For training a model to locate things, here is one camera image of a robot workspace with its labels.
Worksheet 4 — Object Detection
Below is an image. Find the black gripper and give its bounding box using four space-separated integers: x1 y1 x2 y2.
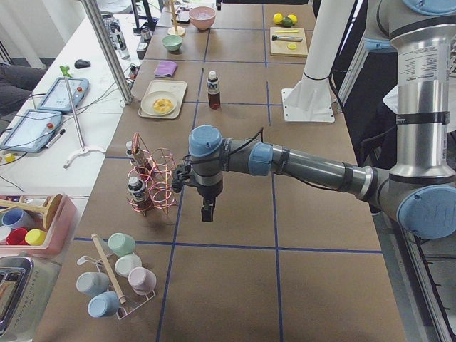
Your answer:
197 182 223 222

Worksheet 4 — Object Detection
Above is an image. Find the tea bottle white cap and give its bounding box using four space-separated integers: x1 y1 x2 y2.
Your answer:
207 71 221 110

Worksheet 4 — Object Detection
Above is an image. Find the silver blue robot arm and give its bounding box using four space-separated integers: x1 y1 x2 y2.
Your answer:
186 1 455 239

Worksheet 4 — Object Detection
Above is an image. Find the beige rabbit tray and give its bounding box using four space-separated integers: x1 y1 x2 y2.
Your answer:
138 80 187 120

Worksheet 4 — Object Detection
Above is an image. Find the mint green cup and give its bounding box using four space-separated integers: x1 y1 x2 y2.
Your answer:
108 232 136 257

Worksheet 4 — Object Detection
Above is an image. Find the pink cup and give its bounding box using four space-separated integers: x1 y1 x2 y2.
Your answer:
128 266 157 296

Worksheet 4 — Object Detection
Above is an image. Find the white cup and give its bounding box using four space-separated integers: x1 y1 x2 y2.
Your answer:
115 253 142 277

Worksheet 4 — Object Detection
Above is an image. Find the white round plate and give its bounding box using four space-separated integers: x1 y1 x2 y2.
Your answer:
140 90 178 116

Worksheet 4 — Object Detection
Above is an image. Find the grey blue cup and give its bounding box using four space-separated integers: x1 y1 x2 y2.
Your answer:
76 272 110 297

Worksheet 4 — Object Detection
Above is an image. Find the light blue cup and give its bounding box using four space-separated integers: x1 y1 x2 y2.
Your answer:
88 291 120 318

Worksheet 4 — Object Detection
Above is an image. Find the purple folded cloth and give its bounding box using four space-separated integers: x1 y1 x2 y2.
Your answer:
154 61 177 78

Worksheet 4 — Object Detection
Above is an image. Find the pink storage box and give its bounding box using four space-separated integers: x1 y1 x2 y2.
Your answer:
1 194 76 257

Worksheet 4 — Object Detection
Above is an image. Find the mint green bowl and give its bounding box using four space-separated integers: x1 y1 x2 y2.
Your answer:
162 35 183 52

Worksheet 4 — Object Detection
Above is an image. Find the bamboo cutting board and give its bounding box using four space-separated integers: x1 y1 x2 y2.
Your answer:
270 27 308 57

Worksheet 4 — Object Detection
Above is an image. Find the wooden mug tree stand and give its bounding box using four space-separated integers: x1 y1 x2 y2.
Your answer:
167 0 185 36

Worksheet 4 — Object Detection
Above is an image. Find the black steel knife sharpener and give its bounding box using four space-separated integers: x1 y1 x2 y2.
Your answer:
271 35 304 42

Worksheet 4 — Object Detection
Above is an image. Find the black scale with cup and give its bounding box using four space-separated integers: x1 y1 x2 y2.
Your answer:
136 27 152 60

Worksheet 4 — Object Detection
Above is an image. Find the grey water bottle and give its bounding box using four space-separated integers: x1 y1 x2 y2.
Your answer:
113 30 130 60

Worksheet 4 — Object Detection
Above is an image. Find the upper blue teach pendant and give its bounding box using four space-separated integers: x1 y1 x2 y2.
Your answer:
38 77 90 113

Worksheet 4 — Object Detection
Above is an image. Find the blue teach pendant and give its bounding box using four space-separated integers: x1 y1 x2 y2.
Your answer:
38 77 90 113
1 109 63 153

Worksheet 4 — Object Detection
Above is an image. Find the lower blue teach pendant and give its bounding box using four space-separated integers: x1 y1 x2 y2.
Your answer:
1 109 63 153

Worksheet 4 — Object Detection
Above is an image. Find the pink bowl of ice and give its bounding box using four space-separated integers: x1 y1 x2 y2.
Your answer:
189 6 217 31

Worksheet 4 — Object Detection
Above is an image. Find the black computer mouse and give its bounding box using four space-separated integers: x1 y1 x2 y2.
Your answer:
74 59 91 69

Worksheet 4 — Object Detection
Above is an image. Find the cream toaster appliance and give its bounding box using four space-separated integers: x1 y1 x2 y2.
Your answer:
1 256 60 341

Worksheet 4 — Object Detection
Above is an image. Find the long metal reacher tool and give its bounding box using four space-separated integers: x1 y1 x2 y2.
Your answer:
60 66 106 169

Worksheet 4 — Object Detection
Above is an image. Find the green lime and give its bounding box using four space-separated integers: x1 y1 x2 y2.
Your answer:
281 16 294 28

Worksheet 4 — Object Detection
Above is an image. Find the left yellow lemon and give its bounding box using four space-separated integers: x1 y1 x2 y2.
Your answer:
273 12 284 25

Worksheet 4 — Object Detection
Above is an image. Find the right yellow lemon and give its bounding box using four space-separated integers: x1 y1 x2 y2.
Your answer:
286 14 298 25

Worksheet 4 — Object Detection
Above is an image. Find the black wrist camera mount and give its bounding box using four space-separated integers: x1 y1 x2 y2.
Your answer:
171 164 197 193

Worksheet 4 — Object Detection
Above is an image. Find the copper wire bottle rack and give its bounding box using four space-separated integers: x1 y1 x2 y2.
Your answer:
127 133 177 216

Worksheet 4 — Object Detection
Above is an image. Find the glazed ring pastry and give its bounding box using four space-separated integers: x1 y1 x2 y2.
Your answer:
152 98 174 115

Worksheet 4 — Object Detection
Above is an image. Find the wire cup rack wooden handle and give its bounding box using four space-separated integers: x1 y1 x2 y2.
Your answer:
76 234 156 320

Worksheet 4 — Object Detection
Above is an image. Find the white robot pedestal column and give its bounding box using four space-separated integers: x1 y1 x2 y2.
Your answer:
282 0 356 123

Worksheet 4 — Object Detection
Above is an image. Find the aluminium frame post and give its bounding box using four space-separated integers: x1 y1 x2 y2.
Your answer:
81 0 133 105

